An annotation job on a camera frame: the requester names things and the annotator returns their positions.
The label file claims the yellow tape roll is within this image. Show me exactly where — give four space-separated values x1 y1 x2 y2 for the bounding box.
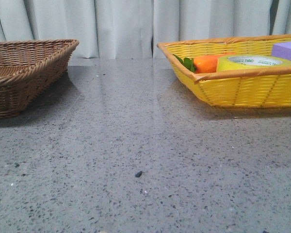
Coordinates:
216 54 291 72

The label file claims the small black debris speck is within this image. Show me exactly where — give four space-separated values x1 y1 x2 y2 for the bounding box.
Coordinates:
135 171 143 178

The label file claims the orange toy carrot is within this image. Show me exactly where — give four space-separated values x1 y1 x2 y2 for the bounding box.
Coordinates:
174 53 234 74

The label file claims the white curtain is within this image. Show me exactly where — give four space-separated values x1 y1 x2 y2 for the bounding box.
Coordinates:
0 0 291 59

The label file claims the brown wicker basket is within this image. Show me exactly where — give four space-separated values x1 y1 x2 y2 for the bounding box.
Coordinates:
0 39 79 119

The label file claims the yellow woven basket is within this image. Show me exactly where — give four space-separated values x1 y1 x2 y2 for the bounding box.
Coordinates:
157 34 291 108

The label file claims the purple foam block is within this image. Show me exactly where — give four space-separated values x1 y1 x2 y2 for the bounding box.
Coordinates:
272 41 291 61

